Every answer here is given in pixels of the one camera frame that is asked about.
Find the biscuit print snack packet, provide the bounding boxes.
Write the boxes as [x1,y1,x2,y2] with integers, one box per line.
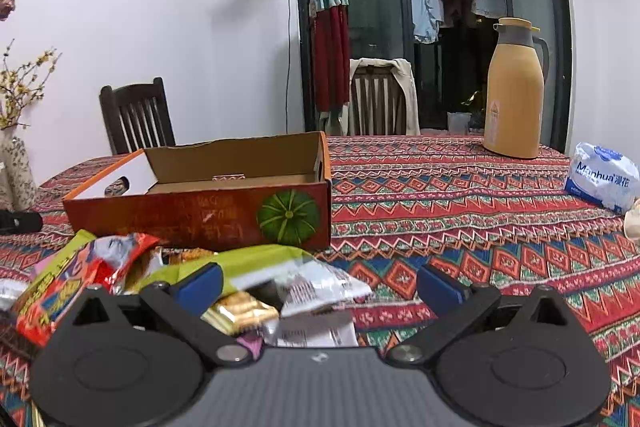
[152,247,217,280]

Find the yellow flower branches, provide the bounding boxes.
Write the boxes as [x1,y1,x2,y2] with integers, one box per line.
[0,39,63,130]

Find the sliding glass door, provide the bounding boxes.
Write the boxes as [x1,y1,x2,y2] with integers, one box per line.
[294,0,573,155]

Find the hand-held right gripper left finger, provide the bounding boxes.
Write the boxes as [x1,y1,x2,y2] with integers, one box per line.
[55,263,255,367]

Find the red orange snack packet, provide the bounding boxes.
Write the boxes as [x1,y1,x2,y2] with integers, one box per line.
[10,252,108,348]

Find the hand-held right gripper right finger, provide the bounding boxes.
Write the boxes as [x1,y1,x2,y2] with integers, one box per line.
[387,263,576,367]

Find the clear white snack packet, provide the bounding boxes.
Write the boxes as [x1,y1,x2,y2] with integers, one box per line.
[280,259,373,318]

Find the white tissue pack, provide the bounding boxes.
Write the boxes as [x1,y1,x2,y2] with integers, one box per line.
[564,142,640,215]

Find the white label snack packet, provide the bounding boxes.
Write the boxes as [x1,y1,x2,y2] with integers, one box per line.
[262,311,360,349]

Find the red white snack packet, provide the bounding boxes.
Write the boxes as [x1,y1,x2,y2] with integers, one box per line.
[92,233,163,295]

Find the wooden chair with cloth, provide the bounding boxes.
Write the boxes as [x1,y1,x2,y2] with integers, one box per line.
[325,57,422,136]

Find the purple snack packet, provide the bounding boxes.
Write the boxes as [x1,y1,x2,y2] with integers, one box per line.
[235,331,265,362]

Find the patterned red tablecloth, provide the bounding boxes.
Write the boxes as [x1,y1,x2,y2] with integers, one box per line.
[0,134,640,427]

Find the cream rounded object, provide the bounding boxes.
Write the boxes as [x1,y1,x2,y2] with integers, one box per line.
[624,198,640,244]

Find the white hanging garment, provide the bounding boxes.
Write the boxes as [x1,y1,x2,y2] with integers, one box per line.
[472,0,508,20]

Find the gold snack packet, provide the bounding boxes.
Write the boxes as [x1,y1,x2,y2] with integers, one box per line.
[201,293,280,337]

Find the yellow thermos jug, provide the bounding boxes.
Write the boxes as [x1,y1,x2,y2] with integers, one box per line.
[482,18,551,159]

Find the black lamp cable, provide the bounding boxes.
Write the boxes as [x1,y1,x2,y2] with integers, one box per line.
[285,0,296,132]

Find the lime green snack packet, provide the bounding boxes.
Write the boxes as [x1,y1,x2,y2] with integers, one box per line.
[132,244,326,303]
[30,229,98,283]

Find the orange cardboard box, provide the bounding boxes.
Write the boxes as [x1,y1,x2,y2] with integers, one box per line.
[62,131,332,253]

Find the red tasselled hanging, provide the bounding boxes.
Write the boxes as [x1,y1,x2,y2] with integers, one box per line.
[307,0,351,112]

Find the wooden chair with slats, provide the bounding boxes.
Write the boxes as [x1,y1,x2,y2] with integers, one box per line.
[349,58,408,136]

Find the silver snack packet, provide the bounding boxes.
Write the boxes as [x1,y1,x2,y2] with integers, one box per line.
[0,278,28,314]

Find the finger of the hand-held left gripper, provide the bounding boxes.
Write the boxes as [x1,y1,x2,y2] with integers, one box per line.
[0,210,44,235]

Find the floral ceramic vase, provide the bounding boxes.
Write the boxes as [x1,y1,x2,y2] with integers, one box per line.
[0,129,38,210]

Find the dark wooden chair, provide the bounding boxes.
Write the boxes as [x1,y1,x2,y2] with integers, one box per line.
[99,77,177,156]

